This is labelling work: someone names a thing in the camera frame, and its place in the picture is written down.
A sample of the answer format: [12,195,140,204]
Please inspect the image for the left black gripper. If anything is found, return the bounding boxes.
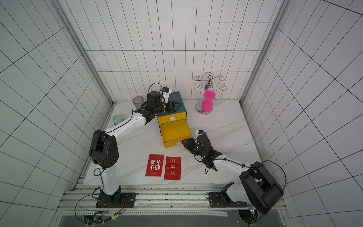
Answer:
[155,101,182,114]

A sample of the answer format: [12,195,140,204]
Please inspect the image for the yellow drawer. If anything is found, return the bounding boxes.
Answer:
[159,119,192,148]
[157,112,187,124]

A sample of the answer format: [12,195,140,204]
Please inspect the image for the red postcard stimulate text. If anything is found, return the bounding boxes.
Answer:
[164,157,182,180]

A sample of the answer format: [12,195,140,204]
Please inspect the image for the red postcard white characters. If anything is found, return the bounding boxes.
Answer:
[146,154,164,177]

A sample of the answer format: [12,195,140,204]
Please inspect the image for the teal drawer cabinet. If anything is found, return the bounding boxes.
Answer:
[157,91,187,124]

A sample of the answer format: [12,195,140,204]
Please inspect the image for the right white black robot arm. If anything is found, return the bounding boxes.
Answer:
[182,130,284,215]

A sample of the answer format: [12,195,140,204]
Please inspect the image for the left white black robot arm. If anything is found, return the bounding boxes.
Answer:
[89,87,181,196]

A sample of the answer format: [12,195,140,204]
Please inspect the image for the grey translucent cup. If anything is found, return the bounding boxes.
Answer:
[132,96,144,109]

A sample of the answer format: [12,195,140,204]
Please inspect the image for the pink hourglass cup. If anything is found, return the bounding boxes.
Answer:
[201,90,216,113]

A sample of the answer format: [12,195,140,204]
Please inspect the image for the chrome cup rack stand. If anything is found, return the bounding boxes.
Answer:
[193,72,227,115]

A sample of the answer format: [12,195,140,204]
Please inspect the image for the mint green jar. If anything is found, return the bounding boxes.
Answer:
[112,114,124,126]

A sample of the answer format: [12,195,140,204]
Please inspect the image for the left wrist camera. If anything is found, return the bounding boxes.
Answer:
[162,87,172,103]

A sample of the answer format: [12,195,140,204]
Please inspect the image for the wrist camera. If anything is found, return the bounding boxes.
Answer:
[195,130,206,137]
[162,87,172,103]

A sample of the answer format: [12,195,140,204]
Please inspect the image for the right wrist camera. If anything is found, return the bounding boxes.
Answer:
[195,130,206,137]

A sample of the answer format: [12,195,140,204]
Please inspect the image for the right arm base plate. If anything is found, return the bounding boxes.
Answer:
[206,183,247,208]

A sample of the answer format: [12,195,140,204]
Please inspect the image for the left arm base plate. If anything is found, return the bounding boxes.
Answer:
[95,192,136,209]

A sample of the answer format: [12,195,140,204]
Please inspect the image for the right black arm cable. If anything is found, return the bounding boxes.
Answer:
[260,159,287,194]

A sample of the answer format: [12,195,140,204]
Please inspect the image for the left base cable bundle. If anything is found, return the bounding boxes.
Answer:
[72,195,128,225]

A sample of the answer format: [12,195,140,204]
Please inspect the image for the aluminium mounting rail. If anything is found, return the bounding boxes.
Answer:
[58,184,256,218]

